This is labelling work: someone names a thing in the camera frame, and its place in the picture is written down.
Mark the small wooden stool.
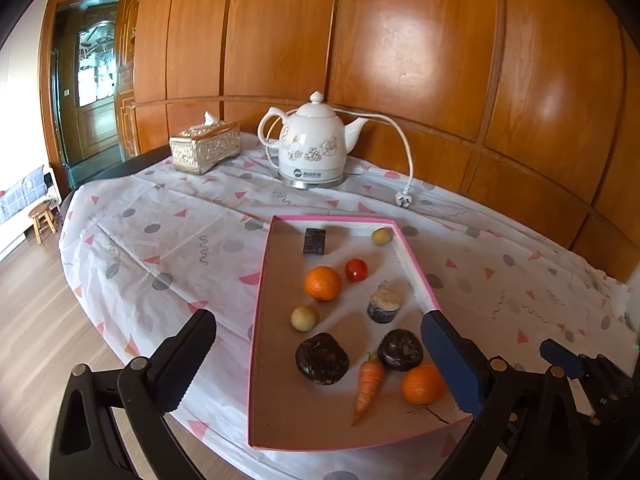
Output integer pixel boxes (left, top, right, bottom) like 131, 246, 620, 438
28, 204, 57, 246

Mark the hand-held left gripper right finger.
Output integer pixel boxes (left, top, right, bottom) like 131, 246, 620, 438
420, 310, 588, 480

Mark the wooden glass door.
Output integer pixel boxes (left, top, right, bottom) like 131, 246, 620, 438
50, 2, 126, 171

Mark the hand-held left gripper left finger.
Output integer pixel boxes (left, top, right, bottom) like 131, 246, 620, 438
49, 308, 218, 480

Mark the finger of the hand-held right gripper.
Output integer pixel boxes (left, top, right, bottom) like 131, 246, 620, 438
539, 338, 588, 381

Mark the white floral ceramic kettle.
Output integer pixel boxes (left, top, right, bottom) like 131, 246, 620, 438
257, 91, 370, 181

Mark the white patterned tablecloth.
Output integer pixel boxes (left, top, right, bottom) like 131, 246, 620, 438
57, 132, 640, 480

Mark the sofa with plaid cushions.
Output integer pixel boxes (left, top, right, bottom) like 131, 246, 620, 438
0, 165, 51, 261

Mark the pink shallow cardboard box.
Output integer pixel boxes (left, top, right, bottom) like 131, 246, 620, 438
247, 215, 473, 452

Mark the purple chunk with pale top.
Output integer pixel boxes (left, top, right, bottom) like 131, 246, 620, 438
367, 287, 403, 323

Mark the orange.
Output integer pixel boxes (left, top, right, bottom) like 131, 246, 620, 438
305, 266, 344, 302
402, 364, 447, 406

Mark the white power cord with plug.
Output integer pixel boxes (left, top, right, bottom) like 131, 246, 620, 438
330, 105, 416, 208

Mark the silver embossed tissue box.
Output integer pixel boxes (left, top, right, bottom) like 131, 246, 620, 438
169, 121, 242, 175

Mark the dark brown round fruit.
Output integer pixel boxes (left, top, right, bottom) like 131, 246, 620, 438
377, 329, 425, 372
294, 332, 350, 386

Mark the silver kettle base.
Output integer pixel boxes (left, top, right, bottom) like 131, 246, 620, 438
277, 170, 347, 190

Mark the purple eggplant chunk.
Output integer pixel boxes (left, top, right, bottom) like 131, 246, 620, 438
303, 228, 327, 256

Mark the small carrot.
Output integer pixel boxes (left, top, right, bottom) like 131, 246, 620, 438
352, 352, 387, 427

